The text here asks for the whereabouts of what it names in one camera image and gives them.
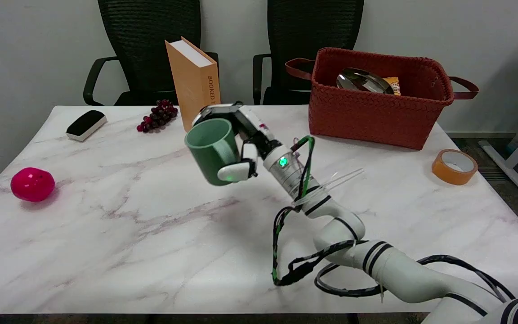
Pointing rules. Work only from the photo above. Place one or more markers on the red woven basket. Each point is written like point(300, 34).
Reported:
point(376, 103)

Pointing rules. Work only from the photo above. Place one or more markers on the black and white eraser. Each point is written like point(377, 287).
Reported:
point(86, 124)

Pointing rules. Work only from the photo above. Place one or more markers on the dark red grape bunch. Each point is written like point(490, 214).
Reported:
point(158, 115)

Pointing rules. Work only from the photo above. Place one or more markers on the green mug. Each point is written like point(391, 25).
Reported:
point(212, 150)

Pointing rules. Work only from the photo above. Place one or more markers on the black mesh office chair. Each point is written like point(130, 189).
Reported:
point(304, 40)
point(142, 49)

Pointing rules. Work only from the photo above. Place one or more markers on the yellow snack packet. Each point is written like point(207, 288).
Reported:
point(394, 85)

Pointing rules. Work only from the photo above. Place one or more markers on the pink plastic ball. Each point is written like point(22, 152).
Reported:
point(32, 184)

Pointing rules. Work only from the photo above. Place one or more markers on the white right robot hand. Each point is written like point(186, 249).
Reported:
point(250, 135)

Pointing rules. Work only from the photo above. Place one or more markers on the orange tape roll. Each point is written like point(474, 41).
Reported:
point(454, 167)

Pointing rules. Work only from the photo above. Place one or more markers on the orange hardcover book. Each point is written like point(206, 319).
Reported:
point(194, 81)

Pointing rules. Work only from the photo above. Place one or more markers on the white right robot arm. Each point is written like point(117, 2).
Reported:
point(376, 252)

